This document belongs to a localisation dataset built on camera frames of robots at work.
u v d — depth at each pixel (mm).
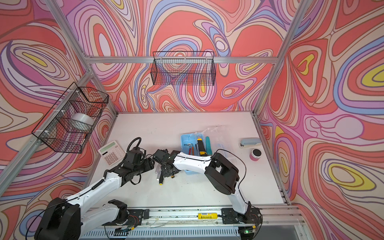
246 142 962
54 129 672
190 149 982
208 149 888
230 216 734
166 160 686
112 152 954
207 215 725
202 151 883
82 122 700
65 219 397
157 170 883
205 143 926
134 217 721
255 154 902
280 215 756
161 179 842
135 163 680
